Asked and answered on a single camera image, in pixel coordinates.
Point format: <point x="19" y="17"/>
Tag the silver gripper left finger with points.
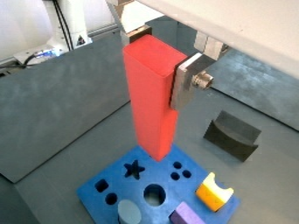
<point x="132" y="26"/>

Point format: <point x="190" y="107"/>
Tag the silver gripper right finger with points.
<point x="192" y="70"/>

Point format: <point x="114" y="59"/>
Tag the red rectangular block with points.
<point x="150" y="61"/>

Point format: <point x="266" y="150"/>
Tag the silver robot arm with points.
<point x="70" y="35"/>

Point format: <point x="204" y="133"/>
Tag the black curved fixture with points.
<point x="234" y="135"/>

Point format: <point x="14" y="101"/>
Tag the blue shape sorter board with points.
<point x="157" y="185"/>

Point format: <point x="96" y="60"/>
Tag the yellow notched block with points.
<point x="213" y="195"/>

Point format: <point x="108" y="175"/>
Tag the purple rectangular block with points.
<point x="184" y="215"/>

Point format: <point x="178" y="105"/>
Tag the grey-blue cylinder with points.
<point x="129" y="212"/>

